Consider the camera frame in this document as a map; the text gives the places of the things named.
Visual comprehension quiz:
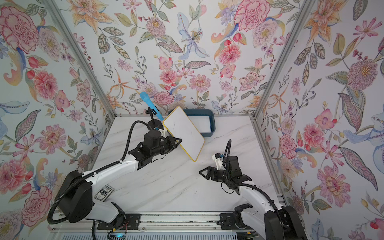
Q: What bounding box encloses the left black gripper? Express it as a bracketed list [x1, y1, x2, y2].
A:
[150, 135, 184, 157]

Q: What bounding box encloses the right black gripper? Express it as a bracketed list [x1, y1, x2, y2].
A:
[200, 167, 232, 183]

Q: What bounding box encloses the yellow-framed whiteboard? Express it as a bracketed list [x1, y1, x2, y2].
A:
[163, 106, 205, 162]

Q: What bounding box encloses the teal plastic storage box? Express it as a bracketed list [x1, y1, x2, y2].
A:
[183, 109, 216, 138]

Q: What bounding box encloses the blue-framed whiteboard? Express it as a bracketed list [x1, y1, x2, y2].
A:
[189, 115, 211, 134]

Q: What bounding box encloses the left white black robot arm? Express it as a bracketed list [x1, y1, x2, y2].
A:
[47, 121, 182, 228]

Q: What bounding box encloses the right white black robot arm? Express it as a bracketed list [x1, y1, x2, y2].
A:
[199, 140, 308, 240]

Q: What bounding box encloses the black microphone stand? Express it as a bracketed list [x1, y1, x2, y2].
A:
[146, 107, 164, 130]

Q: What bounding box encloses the blue microphone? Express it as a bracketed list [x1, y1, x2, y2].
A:
[140, 92, 164, 122]

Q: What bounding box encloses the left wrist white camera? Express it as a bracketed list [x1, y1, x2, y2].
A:
[159, 129, 167, 138]

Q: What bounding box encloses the wrist white camera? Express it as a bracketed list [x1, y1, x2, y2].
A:
[159, 129, 167, 138]
[212, 153, 225, 170]

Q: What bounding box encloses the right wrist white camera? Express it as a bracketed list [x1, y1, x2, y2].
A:
[212, 153, 225, 170]

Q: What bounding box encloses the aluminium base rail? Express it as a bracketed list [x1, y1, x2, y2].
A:
[48, 212, 255, 234]

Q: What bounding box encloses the left aluminium corner post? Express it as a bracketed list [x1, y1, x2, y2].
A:
[43, 0, 117, 120]

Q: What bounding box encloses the aluminium corner post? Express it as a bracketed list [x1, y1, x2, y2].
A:
[253, 1, 316, 121]
[43, 0, 117, 120]

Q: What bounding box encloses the right aluminium corner post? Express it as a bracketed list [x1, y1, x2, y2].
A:
[253, 1, 316, 121]

